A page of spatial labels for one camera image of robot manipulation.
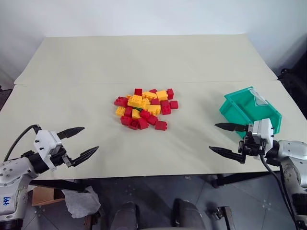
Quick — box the brown cardboard box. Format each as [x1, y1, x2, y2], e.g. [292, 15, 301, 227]
[32, 186, 66, 207]

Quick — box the metal table foot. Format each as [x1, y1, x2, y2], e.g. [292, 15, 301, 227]
[206, 206, 233, 225]

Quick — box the red plastic toy brick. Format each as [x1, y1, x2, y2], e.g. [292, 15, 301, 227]
[113, 96, 129, 107]

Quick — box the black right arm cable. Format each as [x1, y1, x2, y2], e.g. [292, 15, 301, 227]
[260, 153, 299, 230]

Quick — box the black background equipment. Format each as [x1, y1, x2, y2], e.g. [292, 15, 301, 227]
[276, 33, 307, 98]

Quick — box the green plastic bin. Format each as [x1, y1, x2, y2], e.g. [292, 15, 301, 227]
[219, 86, 283, 140]

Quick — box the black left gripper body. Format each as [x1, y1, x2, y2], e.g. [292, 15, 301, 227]
[49, 141, 70, 167]

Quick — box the clear plastic label card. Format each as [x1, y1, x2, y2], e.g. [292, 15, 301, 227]
[248, 88, 268, 106]

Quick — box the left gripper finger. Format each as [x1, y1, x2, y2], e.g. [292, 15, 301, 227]
[57, 126, 85, 140]
[64, 146, 99, 168]

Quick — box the white crumpled cloth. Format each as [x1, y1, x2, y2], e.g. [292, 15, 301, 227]
[61, 186, 102, 219]

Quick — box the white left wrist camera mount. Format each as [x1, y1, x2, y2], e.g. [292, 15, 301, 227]
[34, 130, 64, 172]

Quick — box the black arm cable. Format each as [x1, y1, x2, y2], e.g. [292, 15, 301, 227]
[3, 124, 40, 162]
[260, 153, 299, 230]

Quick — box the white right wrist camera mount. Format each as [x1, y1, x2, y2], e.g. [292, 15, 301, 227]
[253, 118, 275, 161]

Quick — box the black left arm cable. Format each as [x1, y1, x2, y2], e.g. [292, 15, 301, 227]
[3, 124, 40, 162]

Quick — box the black table frame bar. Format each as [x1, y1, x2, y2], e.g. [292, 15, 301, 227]
[210, 171, 281, 189]
[29, 179, 88, 193]

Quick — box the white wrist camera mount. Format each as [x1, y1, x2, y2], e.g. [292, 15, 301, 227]
[34, 130, 64, 172]
[253, 118, 275, 161]

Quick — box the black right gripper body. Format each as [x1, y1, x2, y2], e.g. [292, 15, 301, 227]
[238, 124, 267, 161]

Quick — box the dark rounded shape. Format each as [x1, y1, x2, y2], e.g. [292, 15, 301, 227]
[172, 198, 206, 230]
[112, 201, 140, 230]

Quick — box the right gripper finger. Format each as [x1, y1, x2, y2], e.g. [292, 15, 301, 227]
[209, 146, 247, 165]
[214, 122, 250, 133]

